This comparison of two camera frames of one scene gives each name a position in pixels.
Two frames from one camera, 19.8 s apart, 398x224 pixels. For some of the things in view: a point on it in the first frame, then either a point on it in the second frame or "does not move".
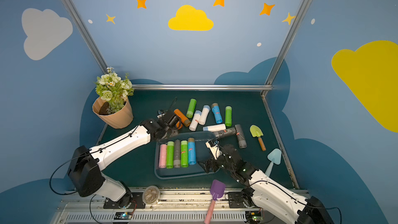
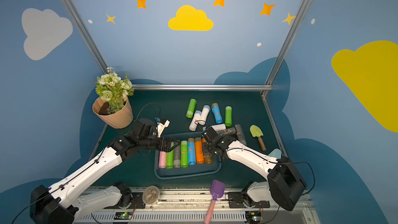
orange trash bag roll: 178,125 -> 199,156
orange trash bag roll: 186,122 -> 208,159
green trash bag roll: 184,153 does not move
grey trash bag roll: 177,153 does not move
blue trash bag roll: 192,151 does not move
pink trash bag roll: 162,156 does not move
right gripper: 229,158 -> 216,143
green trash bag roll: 191,108 does not move
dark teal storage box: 202,151 does not move
